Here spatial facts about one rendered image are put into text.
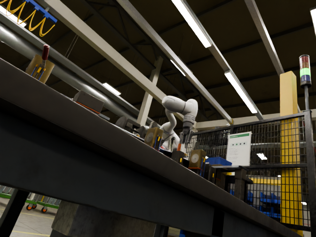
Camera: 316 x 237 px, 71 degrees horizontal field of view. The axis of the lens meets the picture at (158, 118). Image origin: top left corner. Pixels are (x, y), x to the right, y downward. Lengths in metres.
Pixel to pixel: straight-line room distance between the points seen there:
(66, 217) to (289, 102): 1.82
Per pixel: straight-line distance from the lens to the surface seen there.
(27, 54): 13.41
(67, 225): 0.68
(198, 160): 1.40
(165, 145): 2.19
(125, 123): 1.57
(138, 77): 5.06
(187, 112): 1.72
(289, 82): 2.19
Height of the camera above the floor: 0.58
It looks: 24 degrees up
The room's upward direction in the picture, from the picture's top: 14 degrees clockwise
